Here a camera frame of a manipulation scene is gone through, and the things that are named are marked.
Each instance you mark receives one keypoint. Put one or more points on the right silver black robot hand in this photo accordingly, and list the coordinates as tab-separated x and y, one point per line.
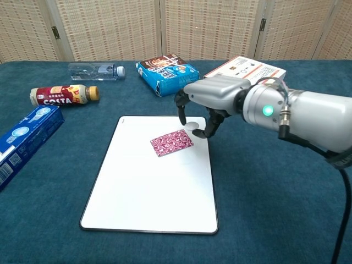
217	90

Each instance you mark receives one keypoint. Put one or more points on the white round magnet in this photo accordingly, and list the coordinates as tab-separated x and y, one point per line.
193	125

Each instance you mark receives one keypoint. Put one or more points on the pink patterned packet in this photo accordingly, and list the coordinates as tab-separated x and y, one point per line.
171	142

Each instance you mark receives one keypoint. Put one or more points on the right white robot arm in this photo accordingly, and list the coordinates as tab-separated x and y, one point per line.
316	118

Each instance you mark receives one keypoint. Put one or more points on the white rectangular board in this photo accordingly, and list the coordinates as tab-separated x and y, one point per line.
151	192

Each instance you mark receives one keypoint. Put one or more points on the white orange cardboard box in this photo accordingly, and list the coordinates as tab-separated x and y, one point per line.
247	70

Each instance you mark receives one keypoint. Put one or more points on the blue brown snack bag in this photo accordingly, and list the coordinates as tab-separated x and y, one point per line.
167	75

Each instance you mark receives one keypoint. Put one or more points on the teal tablecloth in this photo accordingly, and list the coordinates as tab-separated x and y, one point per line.
275	192

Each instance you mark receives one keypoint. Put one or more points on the woven bamboo folding screen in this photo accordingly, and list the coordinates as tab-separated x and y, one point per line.
115	27

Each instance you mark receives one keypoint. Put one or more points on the clear plastic water bottle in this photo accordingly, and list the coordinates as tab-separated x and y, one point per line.
93	72

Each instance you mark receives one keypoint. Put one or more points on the red Costa coffee bottle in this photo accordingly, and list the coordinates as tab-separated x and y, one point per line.
61	95

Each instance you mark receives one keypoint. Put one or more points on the blue toothpaste box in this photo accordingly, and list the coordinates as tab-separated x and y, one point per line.
26	140

